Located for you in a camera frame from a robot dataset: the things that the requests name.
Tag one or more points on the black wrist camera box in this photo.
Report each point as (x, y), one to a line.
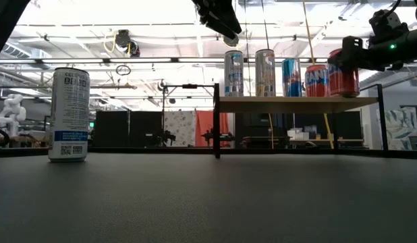
(385, 25)

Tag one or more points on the blue silver Red Bull can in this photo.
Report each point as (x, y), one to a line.
(291, 81)

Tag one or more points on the leaf-patterned cloth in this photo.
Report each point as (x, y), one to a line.
(401, 128)

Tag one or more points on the black table frame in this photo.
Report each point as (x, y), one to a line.
(147, 150)

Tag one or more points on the black background rig frame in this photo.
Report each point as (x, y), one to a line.
(190, 86)

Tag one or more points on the Celsius Arctic Vibe can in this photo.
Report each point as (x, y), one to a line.
(233, 77)

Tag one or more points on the white Celsius can blue band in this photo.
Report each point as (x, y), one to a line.
(69, 114)

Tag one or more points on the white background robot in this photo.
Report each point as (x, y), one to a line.
(13, 113)

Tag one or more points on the white floral cloth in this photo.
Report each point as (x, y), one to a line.
(181, 125)

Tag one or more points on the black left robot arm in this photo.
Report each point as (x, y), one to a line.
(4, 20)

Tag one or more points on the red Fanta can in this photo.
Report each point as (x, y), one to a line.
(343, 84)
(316, 84)

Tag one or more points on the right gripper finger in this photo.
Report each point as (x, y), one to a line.
(352, 57)

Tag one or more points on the wooden shelf black frame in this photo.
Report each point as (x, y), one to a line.
(296, 105)

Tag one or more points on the long ceiling light strip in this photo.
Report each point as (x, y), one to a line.
(141, 60)

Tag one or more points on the black partition panel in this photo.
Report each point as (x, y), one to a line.
(144, 125)

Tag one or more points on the white boxes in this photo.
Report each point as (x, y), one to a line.
(298, 135)

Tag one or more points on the orange cloth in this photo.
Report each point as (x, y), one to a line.
(205, 123)

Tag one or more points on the Celsius Tropical Vibe can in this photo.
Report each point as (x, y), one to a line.
(265, 77)

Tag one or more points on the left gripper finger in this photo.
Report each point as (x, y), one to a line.
(204, 17)
(225, 17)

